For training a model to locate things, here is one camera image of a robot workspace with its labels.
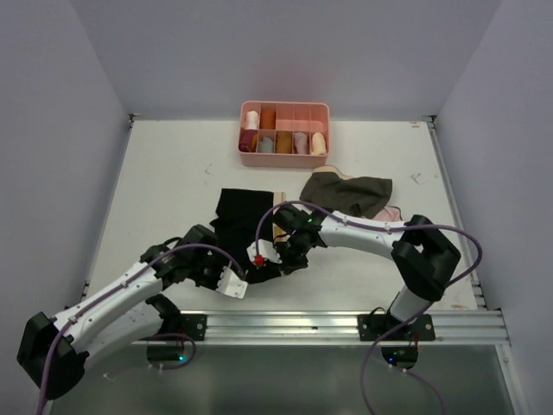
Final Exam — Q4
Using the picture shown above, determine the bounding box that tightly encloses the black underwear beige waistband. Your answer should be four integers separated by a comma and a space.
210, 188, 281, 284

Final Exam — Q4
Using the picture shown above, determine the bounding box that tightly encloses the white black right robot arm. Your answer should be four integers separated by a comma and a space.
273, 205, 461, 340

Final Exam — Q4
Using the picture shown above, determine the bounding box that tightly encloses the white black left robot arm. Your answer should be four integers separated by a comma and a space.
16, 225, 246, 408

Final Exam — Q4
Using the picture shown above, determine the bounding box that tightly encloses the olive green underwear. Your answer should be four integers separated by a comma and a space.
299, 165, 392, 219

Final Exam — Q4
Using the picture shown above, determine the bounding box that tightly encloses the light pink underwear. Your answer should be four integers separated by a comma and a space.
373, 206, 404, 222

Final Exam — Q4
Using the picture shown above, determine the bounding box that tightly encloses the grey rolled underwear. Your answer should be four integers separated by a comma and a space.
257, 137, 274, 154

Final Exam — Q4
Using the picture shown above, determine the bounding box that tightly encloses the pale pink rolled underwear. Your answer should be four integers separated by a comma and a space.
294, 131, 308, 155

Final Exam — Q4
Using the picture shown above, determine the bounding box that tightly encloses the peach rolled underwear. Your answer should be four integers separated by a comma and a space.
311, 132, 327, 156

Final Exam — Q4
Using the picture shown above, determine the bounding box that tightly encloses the mustard brown rolled underwear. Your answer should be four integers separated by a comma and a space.
275, 131, 293, 154

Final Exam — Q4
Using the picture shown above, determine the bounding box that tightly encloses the maroon rolled underwear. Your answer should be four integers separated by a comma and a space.
238, 130, 258, 153

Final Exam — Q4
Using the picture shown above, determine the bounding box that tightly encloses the orange rolled underwear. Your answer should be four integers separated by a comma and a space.
259, 108, 277, 130

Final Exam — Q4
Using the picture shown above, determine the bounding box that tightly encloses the white pink rolled underwear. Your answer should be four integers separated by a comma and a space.
245, 111, 259, 130

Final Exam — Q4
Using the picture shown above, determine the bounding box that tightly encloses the pink divided storage box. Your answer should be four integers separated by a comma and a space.
237, 100, 331, 169

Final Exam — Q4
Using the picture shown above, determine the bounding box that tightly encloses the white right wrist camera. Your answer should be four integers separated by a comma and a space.
246, 239, 282, 268

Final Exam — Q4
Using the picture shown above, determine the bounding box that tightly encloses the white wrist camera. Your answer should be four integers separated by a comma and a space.
246, 239, 282, 268
216, 267, 248, 300

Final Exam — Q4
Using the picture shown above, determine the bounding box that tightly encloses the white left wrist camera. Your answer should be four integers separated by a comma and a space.
216, 267, 248, 300

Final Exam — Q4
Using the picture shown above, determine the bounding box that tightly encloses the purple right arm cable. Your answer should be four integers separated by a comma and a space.
254, 199, 484, 415

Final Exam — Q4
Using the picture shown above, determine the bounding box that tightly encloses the aluminium frame rail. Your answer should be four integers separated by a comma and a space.
54, 309, 513, 346

